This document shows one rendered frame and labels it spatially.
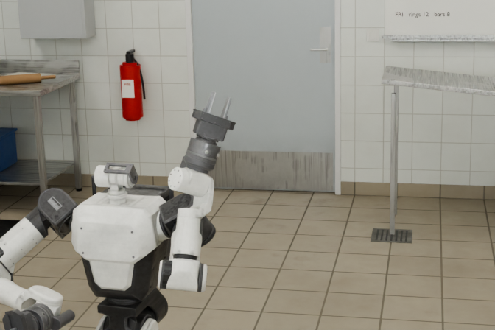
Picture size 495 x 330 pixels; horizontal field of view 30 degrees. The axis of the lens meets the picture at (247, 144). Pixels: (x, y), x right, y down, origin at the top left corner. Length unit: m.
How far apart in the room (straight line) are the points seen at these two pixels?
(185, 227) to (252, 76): 4.16
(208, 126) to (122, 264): 0.53
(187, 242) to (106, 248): 0.37
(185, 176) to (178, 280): 0.28
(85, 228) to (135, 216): 0.16
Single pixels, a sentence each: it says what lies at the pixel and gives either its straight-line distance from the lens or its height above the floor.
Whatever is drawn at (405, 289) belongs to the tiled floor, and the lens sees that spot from 5.07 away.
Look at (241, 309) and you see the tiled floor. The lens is 4.80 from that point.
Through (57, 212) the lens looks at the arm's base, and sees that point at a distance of 2.90.
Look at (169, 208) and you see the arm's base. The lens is 2.77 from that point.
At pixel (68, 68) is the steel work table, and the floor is 0.91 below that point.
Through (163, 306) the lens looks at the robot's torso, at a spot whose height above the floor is 0.70.
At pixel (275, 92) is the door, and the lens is 6.61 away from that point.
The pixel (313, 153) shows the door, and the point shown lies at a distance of 6.67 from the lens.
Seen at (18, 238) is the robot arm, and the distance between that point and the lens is 2.91.
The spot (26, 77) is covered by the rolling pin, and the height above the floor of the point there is 0.92.
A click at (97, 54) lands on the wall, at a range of 6.88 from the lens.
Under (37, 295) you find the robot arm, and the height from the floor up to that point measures 0.90.
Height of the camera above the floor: 1.93
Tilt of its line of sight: 14 degrees down
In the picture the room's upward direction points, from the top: 1 degrees counter-clockwise
